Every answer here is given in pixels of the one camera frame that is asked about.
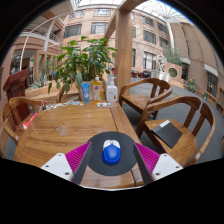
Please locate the blue tube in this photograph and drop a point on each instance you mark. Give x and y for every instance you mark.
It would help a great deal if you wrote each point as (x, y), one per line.
(86, 93)

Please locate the wooden armchair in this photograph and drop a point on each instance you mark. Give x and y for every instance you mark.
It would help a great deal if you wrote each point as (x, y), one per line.
(8, 110)
(140, 100)
(180, 150)
(61, 95)

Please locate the round dark grey mouse pad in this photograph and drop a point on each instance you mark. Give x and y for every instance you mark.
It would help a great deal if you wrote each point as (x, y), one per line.
(128, 156)

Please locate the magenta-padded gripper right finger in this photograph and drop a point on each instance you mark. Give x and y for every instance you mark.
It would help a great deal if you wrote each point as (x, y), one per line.
(165, 165)

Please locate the white pump bottle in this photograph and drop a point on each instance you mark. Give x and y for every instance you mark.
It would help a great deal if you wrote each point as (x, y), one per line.
(111, 93)

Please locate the spiky green agave plant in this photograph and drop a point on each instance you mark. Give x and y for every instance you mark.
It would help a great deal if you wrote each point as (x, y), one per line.
(40, 81)

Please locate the black notebook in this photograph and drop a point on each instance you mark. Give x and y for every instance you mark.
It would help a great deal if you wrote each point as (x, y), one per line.
(167, 134)

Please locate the dark red wooden pedestal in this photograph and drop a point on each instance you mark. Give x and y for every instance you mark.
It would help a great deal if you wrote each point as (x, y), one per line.
(15, 86)

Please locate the green plant in white pot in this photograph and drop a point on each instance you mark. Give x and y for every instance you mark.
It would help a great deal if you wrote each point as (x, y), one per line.
(83, 56)

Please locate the white sculpture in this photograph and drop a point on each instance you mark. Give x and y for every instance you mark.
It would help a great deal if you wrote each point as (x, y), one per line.
(160, 68)

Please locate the blue and white computer mouse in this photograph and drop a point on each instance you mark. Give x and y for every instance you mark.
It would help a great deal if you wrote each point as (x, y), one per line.
(111, 154)

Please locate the red and white booklet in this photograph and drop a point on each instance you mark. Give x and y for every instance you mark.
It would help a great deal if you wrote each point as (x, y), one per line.
(30, 120)

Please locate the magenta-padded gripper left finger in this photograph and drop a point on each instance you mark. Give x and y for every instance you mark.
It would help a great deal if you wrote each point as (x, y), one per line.
(56, 165)

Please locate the yellow bottle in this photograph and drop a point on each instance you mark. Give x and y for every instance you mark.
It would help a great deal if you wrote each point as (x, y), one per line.
(97, 90)

